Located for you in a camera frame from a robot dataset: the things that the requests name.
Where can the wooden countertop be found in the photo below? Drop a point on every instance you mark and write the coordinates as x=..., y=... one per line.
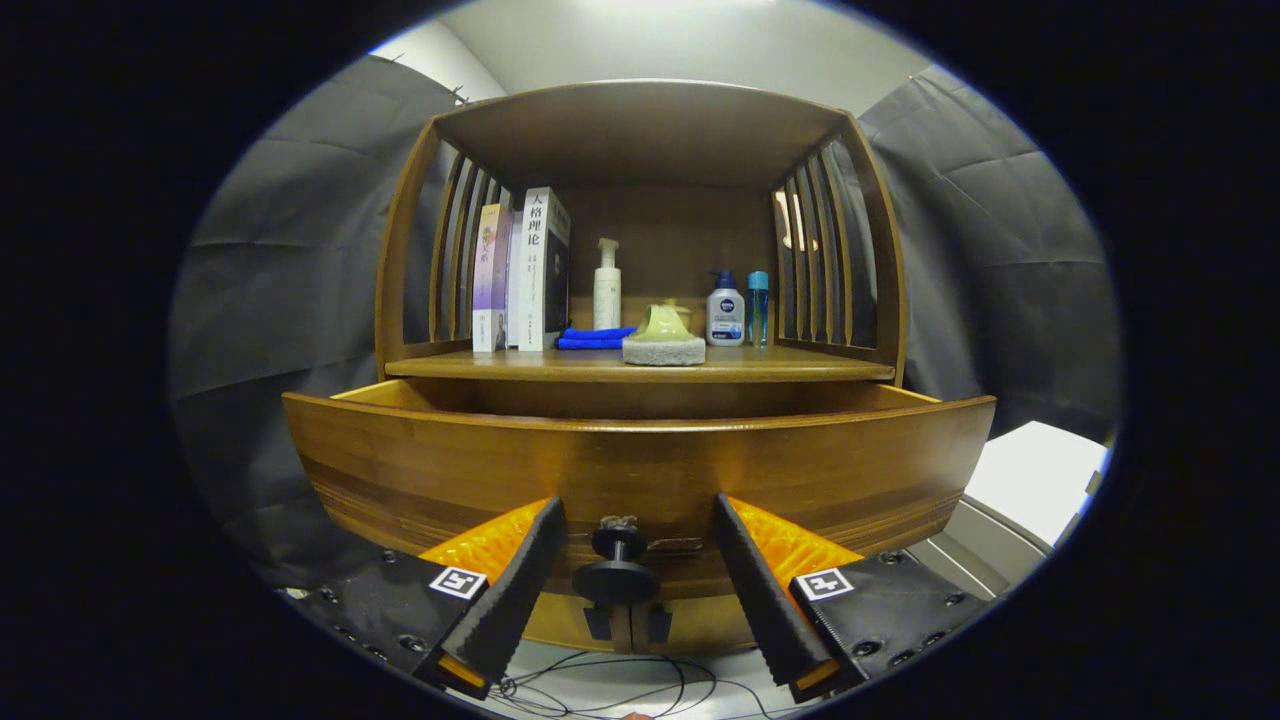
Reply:
x=500, y=363

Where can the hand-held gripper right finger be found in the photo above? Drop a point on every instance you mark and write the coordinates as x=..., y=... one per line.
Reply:
x=765, y=600

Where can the grey ribbed panel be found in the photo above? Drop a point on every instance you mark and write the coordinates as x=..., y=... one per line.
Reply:
x=985, y=550

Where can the purple book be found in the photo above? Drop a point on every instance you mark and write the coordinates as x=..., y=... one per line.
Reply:
x=490, y=280

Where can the brown wooden cabinet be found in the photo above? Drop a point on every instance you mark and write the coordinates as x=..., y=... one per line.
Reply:
x=640, y=130

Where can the white book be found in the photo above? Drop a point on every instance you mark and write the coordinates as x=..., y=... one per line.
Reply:
x=540, y=280

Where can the white bottle with blue cap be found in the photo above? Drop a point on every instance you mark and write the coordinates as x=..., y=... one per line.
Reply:
x=725, y=315

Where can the blue folded cloth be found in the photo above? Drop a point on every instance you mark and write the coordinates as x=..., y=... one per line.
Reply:
x=590, y=338

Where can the white table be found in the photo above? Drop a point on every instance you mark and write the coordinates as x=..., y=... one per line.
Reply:
x=1040, y=475

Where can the black backdrop cloth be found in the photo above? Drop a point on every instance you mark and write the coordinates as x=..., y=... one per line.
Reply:
x=280, y=300

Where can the white pump bottle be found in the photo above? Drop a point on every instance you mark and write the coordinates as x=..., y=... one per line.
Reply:
x=607, y=290

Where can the slim teal bottle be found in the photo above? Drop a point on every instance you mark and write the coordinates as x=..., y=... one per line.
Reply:
x=758, y=305

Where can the black drawer knob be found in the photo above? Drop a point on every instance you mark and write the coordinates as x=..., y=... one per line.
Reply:
x=617, y=570

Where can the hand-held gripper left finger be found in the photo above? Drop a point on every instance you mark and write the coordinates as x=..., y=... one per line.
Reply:
x=515, y=600

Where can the yellow lidded teacup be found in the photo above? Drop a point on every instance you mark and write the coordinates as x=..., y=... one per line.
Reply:
x=684, y=318

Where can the brown wooden drawer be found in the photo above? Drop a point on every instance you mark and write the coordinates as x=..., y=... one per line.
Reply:
x=640, y=465

